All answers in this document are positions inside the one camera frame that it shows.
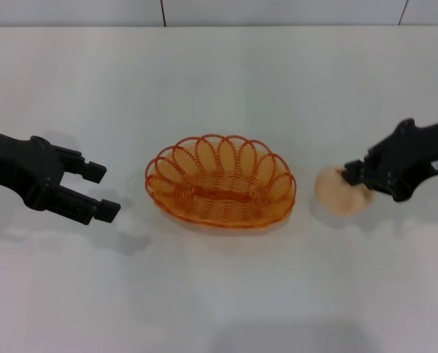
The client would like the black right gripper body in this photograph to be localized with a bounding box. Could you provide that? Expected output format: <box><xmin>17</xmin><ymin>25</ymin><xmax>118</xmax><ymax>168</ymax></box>
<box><xmin>364</xmin><ymin>116</ymin><xmax>438</xmax><ymax>202</ymax></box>

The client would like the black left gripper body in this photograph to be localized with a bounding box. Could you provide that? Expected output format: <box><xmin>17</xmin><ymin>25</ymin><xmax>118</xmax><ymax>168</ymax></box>
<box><xmin>0</xmin><ymin>126</ymin><xmax>67</xmax><ymax>213</ymax></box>

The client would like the round beige bread bun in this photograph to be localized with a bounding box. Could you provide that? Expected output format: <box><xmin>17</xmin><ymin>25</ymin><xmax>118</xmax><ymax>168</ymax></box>
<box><xmin>314</xmin><ymin>164</ymin><xmax>376</xmax><ymax>217</ymax></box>

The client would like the orange woven plastic basket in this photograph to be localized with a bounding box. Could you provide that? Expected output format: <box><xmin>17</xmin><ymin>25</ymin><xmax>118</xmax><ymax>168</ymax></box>
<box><xmin>144</xmin><ymin>132</ymin><xmax>297</xmax><ymax>229</ymax></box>

